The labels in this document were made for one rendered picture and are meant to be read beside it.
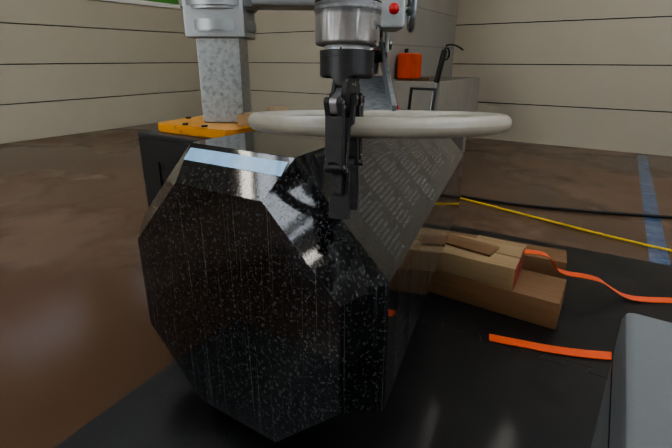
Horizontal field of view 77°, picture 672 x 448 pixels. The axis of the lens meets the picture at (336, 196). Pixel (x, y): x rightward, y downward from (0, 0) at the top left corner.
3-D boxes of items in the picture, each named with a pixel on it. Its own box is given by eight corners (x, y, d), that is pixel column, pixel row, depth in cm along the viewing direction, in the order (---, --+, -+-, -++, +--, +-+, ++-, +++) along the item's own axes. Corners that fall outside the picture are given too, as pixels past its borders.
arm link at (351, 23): (387, 8, 60) (385, 53, 61) (326, 11, 62) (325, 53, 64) (374, -4, 51) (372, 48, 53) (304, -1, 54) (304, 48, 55)
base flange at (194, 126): (153, 131, 199) (152, 120, 197) (227, 118, 239) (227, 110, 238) (232, 140, 175) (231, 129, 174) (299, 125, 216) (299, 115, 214)
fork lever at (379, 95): (339, 49, 163) (339, 36, 160) (390, 49, 162) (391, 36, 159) (332, 124, 106) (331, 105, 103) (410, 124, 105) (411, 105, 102)
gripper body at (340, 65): (367, 46, 53) (364, 120, 56) (379, 51, 61) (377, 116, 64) (310, 46, 55) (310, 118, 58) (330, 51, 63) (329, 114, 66)
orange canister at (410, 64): (391, 82, 439) (392, 48, 429) (410, 80, 479) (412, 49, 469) (410, 82, 428) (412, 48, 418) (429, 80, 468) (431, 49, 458)
